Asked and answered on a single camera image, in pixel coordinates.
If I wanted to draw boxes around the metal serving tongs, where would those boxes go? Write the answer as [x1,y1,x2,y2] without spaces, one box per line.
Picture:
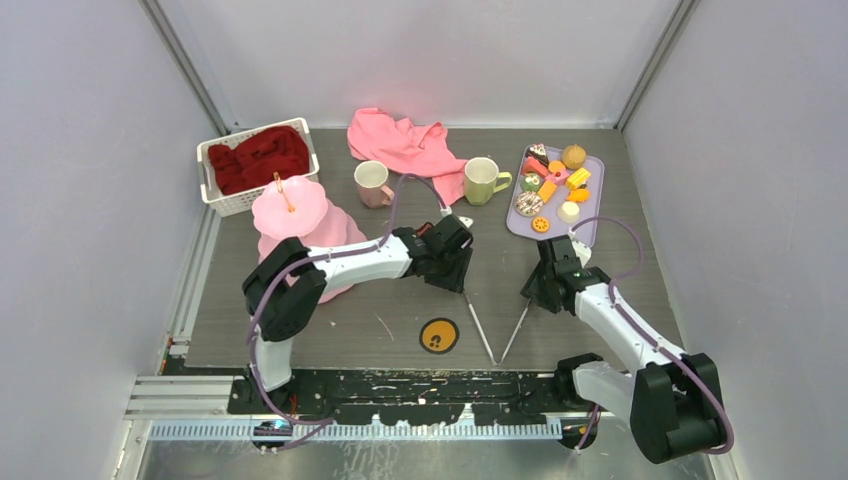
[463,294,532,367]

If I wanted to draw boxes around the white round cake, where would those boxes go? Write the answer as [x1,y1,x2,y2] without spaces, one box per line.
[556,201,581,224]

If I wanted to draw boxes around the sprinkled chocolate donut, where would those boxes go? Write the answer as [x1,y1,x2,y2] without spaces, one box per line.
[514,191,545,218]

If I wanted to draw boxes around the orange wafer bar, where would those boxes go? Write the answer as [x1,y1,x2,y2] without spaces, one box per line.
[536,180,558,204]

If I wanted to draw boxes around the pink three-tier dessert stand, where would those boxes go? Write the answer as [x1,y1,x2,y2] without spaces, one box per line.
[250,172,370,306]

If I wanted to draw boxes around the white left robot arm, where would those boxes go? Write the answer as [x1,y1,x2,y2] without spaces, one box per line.
[242,214,473,413]

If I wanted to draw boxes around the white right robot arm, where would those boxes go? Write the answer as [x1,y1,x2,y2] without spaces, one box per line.
[521,235,734,464]

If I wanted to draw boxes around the orange lotus-root cookie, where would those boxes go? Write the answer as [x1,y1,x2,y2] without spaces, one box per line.
[531,216,551,234]

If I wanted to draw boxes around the orange fish-shaped cookie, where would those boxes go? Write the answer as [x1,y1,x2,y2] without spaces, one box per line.
[566,188,591,203]

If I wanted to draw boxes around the orange round sticker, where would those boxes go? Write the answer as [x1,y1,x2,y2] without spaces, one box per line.
[419,318,460,355]

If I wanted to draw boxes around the lavender serving tray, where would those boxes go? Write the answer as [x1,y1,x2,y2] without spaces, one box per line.
[506,145,604,240]

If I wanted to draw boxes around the green mug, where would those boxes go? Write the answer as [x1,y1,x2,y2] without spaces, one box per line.
[464,157,513,206]

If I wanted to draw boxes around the green frog macaron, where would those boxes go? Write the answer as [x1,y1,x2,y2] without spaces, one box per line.
[519,172,544,192]

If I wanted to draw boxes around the pink cherry cake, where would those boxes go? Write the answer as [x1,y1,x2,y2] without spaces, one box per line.
[545,169,570,186]

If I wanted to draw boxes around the pink cloth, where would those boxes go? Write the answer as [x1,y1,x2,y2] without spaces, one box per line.
[347,108,466,205]

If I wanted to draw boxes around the yellow layered cake piece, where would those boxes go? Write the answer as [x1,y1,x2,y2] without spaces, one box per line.
[565,167,591,190]

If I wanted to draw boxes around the pink mug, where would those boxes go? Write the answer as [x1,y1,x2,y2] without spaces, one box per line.
[354,160,395,209]

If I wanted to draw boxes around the small orange round cookie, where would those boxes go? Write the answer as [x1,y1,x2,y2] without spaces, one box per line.
[547,160,568,176]

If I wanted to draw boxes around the golden round bun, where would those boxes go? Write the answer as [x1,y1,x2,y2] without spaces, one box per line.
[560,144,588,170]

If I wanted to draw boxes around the chocolate cake slice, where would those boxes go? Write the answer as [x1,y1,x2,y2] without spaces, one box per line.
[527,143,550,166]

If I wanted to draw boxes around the dark red towel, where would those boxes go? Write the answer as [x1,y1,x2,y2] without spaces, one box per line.
[208,126,310,195]

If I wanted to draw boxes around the white plastic basket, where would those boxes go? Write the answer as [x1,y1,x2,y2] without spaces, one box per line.
[196,117,320,217]

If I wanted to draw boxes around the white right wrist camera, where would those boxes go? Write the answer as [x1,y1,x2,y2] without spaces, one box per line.
[571,239,592,267]

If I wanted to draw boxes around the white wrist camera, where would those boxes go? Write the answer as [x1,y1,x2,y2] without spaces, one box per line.
[571,239,592,267]
[440,206,474,229]

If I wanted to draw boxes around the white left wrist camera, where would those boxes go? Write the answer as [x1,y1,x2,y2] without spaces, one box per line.
[440,206,474,229]

